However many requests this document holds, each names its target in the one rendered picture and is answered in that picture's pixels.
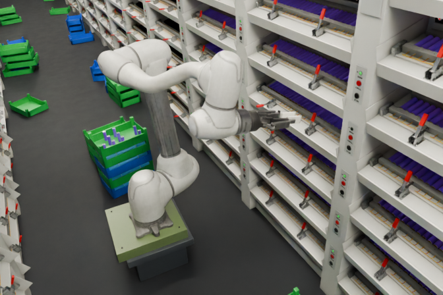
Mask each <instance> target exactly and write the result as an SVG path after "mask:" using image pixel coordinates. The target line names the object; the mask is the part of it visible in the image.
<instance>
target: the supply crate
mask: <svg viewBox="0 0 443 295"><path fill-rule="evenodd" d="M129 118H130V121H128V122H124V123H123V124H119V125H117V126H114V127H112V128H115V129H116V132H119V133H120V136H124V138H125V141H121V142H119V141H118V137H114V134H113V129H112V128H109V129H107V130H104V131H106V134H107V136H110V138H111V140H115V145H113V144H112V145H111V146H109V143H108V140H107V141H105V139H104V136H103V131H101V132H98V133H96V134H93V135H92V133H91V132H89V133H88V137H89V141H90V144H91V145H92V146H93V147H94V149H95V150H96V151H97V152H98V153H99V154H100V155H101V156H102V158H104V157H107V156H109V155H112V154H114V153H117V152H118V151H121V150H124V149H126V148H129V147H131V146H133V145H136V144H139V143H141V142H143V141H145V140H148V133H147V129H146V128H145V127H144V128H142V127H141V126H140V125H139V124H137V123H136V122H135V121H134V118H133V117H129ZM134 125H136V129H137V133H138V130H141V133H142V134H139V135H138V134H137V135H134V128H133V126H134ZM102 144H105V146H106V148H105V149H104V148H103V146H102Z"/></svg>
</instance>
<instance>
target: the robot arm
mask: <svg viewBox="0 0 443 295"><path fill-rule="evenodd" d="M170 60H171V49H170V47H169V46H168V44H167V43H166V42H164V41H162V40H141V41H138V42H134V43H132V44H130V45H128V46H125V47H122V48H119V49H115V50H114V51H111V50H109V51H104V52H102V53H101V54H100V55H99V57H98V66H99V68H100V70H101V72H102V73H103V74H104V75H105V76H106V77H107V78H109V79H110V80H112V81H113V82H115V83H117V84H120V85H122V86H125V87H128V88H132V89H135V90H138V91H141V92H144V94H145V97H146V102H147V104H148V109H149V112H150V116H151V119H152V124H153V127H154V132H155V135H156V139H157V142H158V147H159V150H160V154H159V156H158V158H157V168H156V170H157V171H152V170H149V169H145V170H141V171H138V172H136V173H135V174H133V175H132V177H131V179H130V181H129V186H128V197H129V204H130V207H131V211H132V212H131V213H129V218H130V219H131V220H132V222H133V225H134V228H135V231H136V237H137V238H142V237H143V236H145V235H147V234H150V233H153V234H154V236H155V237H158V236H160V232H159V230H161V229H164V228H169V227H172V226H173V221H172V220H171V219H170V218H169V216H168V214H167V211H166V210H165V206H166V205H167V203H168V202H169V201H170V199H171V198H173V197H174V196H176V195H178V194H180V193H181V192H182V191H184V190H185V189H187V188H188V187H189V186H190V185H191V184H192V183H193V182H194V181H195V180H196V178H197V176H198V174H199V165H198V162H197V160H196V159H195V158H194V157H193V156H191V155H189V154H187V152H186V151H185V150H183V149H181V148H180V145H179V140H178V137H177V132H176V128H175V123H174V120H173V115H172V112H171V107H170V103H169V98H168V95H167V89H168V88H170V87H172V86H175V85H177V84H179V83H181V82H183V81H185V80H188V79H189V78H194V79H196V80H197V81H198V87H199V88H200V89H201V90H202V91H203V93H204V94H205V95H206V99H205V102H204V105H203V106H202V108H201V109H199V110H197V111H195V112H194V113H192V114H191V115H190V116H189V120H188V124H189V130H190V133H191V134H192V135H193V136H194V137H195V138H198V139H202V140H219V139H224V138H228V137H230V136H236V135H242V134H248V133H249V132H255V131H257V130H258V129H259V128H260V127H261V128H266V127H268V128H269V129H270V131H274V130H277V129H282V128H289V126H290V124H297V123H300V121H301V117H302V116H301V115H299V116H295V114H296V112H285V113H280V112H281V111H280V110H278V112H276V111H275V110H268V111H257V110H252V111H248V110H246V109H235V108H236V104H237V100H238V98H239V95H240V92H241V86H242V81H243V64H242V60H241V59H240V58H239V56H238V55H237V54H235V53H233V52H231V51H220V52H219V53H217V54H216V55H215V56H214V57H213V58H212V60H211V61H208V62H207V63H199V62H189V63H184V64H182V65H179V66H178V67H175V68H173V69H171V70H168V71H166V70H167V65H168V64H169V62H170Z"/></svg>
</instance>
